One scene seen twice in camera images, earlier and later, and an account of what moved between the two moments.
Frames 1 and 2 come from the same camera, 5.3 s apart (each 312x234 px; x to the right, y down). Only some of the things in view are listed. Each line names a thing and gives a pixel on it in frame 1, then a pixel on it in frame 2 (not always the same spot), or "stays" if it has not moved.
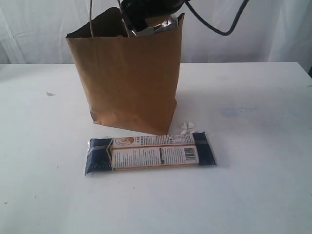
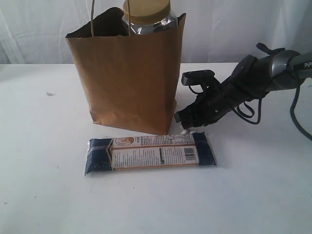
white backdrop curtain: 34,31 stays
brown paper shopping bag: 133,81 stays
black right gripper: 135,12 -> 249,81
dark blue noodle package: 104,154 stays
